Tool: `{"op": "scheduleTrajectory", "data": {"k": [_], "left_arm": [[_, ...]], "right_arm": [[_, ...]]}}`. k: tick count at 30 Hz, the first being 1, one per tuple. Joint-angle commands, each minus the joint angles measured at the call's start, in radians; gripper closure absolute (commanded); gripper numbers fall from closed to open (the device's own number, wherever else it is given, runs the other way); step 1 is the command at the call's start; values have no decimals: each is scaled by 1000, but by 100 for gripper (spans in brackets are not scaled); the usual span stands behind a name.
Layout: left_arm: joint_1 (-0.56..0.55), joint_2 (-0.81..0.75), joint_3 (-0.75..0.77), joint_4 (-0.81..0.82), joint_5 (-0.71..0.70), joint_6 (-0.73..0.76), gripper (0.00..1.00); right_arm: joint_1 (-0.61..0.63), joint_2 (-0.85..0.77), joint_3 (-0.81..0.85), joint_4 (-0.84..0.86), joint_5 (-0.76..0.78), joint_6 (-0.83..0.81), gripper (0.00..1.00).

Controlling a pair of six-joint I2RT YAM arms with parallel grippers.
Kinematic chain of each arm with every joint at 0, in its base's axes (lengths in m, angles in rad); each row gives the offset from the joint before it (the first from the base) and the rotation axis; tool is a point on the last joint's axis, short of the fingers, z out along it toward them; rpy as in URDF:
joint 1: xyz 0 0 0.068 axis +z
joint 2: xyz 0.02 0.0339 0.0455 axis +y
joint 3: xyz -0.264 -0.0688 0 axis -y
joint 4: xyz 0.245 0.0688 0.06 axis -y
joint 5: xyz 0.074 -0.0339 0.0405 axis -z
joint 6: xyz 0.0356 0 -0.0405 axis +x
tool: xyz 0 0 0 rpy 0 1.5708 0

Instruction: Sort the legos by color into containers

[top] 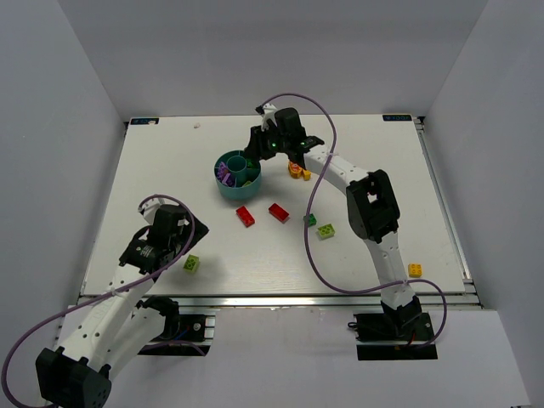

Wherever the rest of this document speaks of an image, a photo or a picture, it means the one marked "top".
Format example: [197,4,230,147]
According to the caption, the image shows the yellow lego brick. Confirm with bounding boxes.
[408,263,423,278]

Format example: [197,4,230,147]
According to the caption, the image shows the right blue corner label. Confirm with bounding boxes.
[382,114,412,122]

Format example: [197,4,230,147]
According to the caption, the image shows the yellow orange lego figure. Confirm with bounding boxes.
[288,161,311,181]

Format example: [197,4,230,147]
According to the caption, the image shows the pale green sloped lego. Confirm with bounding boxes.
[317,224,336,240]

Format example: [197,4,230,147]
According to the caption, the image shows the left red lego brick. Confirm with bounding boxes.
[235,206,255,228]

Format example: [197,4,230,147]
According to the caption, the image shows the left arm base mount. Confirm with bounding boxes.
[139,313,216,357]

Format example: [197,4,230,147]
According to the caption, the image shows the small green lego brick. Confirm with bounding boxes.
[303,213,316,227]

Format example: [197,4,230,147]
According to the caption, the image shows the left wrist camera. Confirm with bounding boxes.
[137,196,165,224]

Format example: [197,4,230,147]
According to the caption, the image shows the red lego brick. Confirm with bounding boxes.
[235,206,255,228]
[269,203,290,223]

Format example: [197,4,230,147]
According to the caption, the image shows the left blue corner label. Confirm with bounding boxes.
[129,117,159,126]

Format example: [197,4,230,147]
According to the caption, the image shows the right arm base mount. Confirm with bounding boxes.
[347,313,438,361]

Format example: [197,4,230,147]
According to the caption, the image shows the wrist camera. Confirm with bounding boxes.
[255,103,277,132]
[137,196,165,224]

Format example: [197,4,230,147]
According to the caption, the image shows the blue corner label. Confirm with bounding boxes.
[382,114,412,122]
[129,117,159,126]

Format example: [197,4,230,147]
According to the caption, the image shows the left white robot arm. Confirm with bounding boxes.
[36,202,209,407]

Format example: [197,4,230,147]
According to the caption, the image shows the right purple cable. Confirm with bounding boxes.
[254,93,448,351]

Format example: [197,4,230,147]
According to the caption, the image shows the purple lego brick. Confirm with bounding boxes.
[218,173,235,188]
[216,161,230,183]

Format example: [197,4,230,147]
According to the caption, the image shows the teal round divided container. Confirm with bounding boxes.
[213,150,262,201]

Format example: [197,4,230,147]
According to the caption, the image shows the right red lego brick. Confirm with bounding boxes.
[269,203,290,223]

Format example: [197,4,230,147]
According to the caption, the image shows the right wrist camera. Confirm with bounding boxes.
[255,103,277,132]

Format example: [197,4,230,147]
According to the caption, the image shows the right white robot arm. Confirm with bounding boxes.
[243,104,422,337]

